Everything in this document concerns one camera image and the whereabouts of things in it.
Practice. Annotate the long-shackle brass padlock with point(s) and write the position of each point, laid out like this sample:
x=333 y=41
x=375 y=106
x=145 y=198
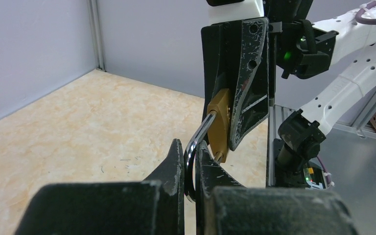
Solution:
x=216 y=126

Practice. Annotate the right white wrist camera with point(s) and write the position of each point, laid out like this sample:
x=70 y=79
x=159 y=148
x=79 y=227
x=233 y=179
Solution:
x=220 y=11

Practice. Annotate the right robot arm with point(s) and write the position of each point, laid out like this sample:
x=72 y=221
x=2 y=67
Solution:
x=356 y=31

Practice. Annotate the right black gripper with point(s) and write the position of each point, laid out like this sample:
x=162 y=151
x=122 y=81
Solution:
x=242 y=57

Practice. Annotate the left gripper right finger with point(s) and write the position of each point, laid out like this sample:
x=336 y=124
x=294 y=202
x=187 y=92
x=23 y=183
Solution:
x=225 y=207

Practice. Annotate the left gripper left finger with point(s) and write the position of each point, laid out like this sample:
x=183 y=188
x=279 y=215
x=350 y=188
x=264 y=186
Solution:
x=153 y=206

